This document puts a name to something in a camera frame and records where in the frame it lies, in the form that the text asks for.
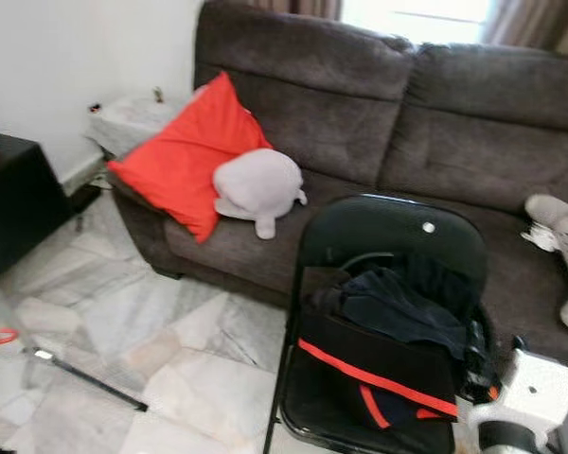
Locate dark navy garment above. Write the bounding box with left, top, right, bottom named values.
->
left=308, top=255, right=484, bottom=360

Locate dark brown fabric sofa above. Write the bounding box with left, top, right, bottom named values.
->
left=109, top=0, right=568, bottom=379

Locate grey round plush toy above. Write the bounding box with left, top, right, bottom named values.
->
left=212, top=148, right=309, bottom=240

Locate brown curtain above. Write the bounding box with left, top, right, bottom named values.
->
left=483, top=0, right=568, bottom=53

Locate red cushion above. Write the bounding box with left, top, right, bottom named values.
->
left=107, top=71, right=274, bottom=244

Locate white marble side table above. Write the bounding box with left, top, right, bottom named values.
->
left=85, top=90, right=204, bottom=162

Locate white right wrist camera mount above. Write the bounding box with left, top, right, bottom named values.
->
left=469, top=348, right=568, bottom=450

